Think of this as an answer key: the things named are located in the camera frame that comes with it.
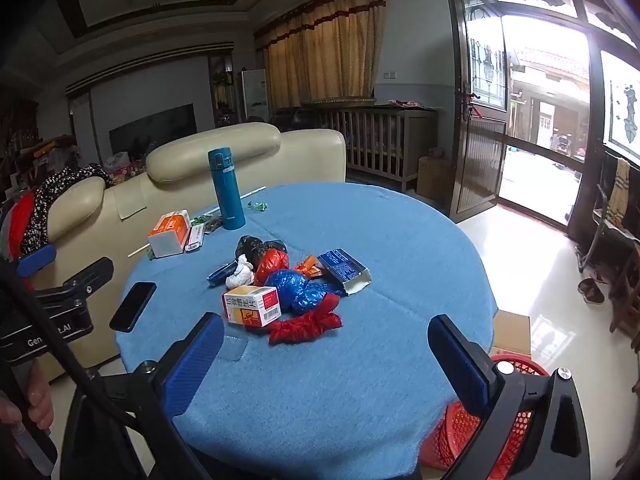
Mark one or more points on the orange white box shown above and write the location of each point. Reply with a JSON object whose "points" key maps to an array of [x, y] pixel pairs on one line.
{"points": [[167, 240]]}

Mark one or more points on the pink cloth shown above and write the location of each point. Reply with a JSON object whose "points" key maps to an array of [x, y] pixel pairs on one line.
{"points": [[407, 103]]}

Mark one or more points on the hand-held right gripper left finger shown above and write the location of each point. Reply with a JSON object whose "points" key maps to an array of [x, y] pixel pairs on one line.
{"points": [[192, 365]]}

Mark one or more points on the red garment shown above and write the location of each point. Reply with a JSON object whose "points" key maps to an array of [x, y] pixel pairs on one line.
{"points": [[19, 225]]}

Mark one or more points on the pale green paper sheet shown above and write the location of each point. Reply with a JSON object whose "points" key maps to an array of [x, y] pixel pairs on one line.
{"points": [[131, 204]]}

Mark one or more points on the wooden crib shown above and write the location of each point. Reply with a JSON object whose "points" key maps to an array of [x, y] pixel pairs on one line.
{"points": [[380, 145]]}

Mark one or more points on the teal thermos bottle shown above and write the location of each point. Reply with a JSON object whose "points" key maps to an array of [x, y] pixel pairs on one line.
{"points": [[227, 195]]}

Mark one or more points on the dark snack wrapper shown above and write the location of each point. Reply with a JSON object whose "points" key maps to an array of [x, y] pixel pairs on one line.
{"points": [[213, 224]]}

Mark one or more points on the cream leather sofa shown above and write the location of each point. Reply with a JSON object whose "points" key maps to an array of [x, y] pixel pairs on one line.
{"points": [[200, 160]]}

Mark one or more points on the parked scooter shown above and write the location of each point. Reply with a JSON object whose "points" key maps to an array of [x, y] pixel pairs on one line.
{"points": [[562, 144]]}

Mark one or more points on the plain brown cardboard box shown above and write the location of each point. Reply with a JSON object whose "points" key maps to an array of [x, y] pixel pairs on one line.
{"points": [[434, 180]]}

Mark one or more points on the small white labelled box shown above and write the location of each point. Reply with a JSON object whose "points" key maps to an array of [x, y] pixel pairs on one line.
{"points": [[195, 239]]}

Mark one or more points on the black television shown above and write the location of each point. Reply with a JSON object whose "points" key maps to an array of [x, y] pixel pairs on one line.
{"points": [[150, 127]]}

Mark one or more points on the pile of colourful packets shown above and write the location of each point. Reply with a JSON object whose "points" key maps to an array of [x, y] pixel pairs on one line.
{"points": [[125, 167]]}

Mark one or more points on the dark floral garment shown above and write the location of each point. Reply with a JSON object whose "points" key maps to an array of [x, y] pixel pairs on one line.
{"points": [[47, 195]]}

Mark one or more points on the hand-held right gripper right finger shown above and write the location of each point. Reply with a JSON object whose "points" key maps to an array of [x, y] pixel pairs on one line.
{"points": [[457, 360]]}

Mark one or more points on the wooden stool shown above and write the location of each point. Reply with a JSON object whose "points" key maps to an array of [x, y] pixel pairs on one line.
{"points": [[627, 290]]}

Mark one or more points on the red and white medicine box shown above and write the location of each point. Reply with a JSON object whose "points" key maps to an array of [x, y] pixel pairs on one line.
{"points": [[250, 305]]}

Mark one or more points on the blue carton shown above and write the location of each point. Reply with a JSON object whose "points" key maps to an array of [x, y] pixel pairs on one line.
{"points": [[340, 265]]}

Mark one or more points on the orange wrapper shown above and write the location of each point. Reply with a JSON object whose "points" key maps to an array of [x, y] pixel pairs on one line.
{"points": [[310, 265]]}

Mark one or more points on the metal chair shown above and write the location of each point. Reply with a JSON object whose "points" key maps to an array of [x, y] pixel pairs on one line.
{"points": [[595, 240]]}

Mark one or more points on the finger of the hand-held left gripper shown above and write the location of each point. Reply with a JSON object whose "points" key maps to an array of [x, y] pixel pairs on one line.
{"points": [[80, 282], [37, 257]]}

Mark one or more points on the person's left hand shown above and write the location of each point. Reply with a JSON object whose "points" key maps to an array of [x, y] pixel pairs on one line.
{"points": [[41, 400]]}

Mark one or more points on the brown glass door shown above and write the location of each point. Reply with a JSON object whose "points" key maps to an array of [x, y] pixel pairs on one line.
{"points": [[475, 160]]}

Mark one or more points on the blue tablecloth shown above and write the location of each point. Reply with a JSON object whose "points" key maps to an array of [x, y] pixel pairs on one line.
{"points": [[325, 385]]}

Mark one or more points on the green candy wrapper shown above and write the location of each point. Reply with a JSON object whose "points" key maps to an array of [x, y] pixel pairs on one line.
{"points": [[258, 205], [201, 219]]}

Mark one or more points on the small blue packet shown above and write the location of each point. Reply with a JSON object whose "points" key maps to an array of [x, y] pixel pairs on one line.
{"points": [[218, 275]]}

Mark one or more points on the red plastic bag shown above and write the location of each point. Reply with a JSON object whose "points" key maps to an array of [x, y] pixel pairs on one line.
{"points": [[305, 326], [272, 266]]}

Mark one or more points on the black smartphone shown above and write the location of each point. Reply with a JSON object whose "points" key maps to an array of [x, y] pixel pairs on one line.
{"points": [[132, 306]]}

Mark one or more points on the white standing air conditioner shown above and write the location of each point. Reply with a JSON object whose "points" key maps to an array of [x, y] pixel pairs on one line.
{"points": [[255, 95]]}

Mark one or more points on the striped towel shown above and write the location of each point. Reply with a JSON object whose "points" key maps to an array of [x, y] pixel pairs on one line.
{"points": [[617, 190]]}

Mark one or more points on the woven bamboo tray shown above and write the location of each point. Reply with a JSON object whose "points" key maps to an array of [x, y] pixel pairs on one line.
{"points": [[337, 101]]}

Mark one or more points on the black plastic bag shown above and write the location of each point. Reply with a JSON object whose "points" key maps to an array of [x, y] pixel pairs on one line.
{"points": [[255, 247]]}

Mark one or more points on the cardboard box with red print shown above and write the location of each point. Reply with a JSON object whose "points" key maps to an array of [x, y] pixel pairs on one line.
{"points": [[512, 332]]}

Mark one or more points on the white tissue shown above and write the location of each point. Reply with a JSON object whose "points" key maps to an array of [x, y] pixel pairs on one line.
{"points": [[242, 275]]}

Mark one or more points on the dark display cabinet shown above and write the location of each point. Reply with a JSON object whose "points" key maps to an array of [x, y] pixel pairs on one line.
{"points": [[221, 90]]}

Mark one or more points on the blue plastic bag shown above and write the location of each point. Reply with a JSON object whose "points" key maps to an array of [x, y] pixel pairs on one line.
{"points": [[292, 287]]}

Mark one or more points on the red plastic basket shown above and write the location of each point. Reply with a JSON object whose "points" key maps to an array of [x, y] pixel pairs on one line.
{"points": [[450, 435]]}

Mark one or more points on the beige curtain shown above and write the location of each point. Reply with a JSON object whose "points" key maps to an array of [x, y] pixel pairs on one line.
{"points": [[325, 50]]}

